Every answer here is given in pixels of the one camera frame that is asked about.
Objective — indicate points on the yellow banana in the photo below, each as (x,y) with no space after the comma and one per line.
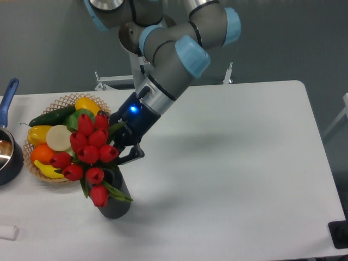
(48,170)

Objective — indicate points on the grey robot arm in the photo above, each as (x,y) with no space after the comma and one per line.
(167,57)

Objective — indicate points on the dark grey ribbed vase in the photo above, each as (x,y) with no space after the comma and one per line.
(115,208)

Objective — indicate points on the green cucumber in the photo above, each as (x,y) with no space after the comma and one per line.
(52,118)

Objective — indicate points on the red tulip bouquet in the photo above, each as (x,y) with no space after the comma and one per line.
(93,154)

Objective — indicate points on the white metal robot stand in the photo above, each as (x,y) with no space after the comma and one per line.
(117,80)

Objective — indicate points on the yellow squash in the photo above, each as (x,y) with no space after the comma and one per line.
(88,104)

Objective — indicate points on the orange fruit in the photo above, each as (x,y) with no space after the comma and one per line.
(43,153)

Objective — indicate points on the blue saucepan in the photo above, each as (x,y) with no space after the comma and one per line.
(11,153)

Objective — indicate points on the yellow bell pepper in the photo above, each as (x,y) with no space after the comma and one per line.
(37,134)

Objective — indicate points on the white cylinder object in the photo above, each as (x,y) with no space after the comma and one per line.
(9,232)

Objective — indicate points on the black device at edge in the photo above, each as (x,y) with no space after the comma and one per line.
(338,232)

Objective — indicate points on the green bok choy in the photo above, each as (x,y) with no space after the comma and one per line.
(81,120)

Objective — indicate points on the woven wicker basket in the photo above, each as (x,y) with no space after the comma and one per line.
(63,101)

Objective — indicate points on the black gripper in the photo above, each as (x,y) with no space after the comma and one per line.
(138,120)

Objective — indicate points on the white round onion slice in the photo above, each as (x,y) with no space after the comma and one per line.
(58,138)

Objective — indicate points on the white frame at right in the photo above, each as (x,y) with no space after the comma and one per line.
(337,123)

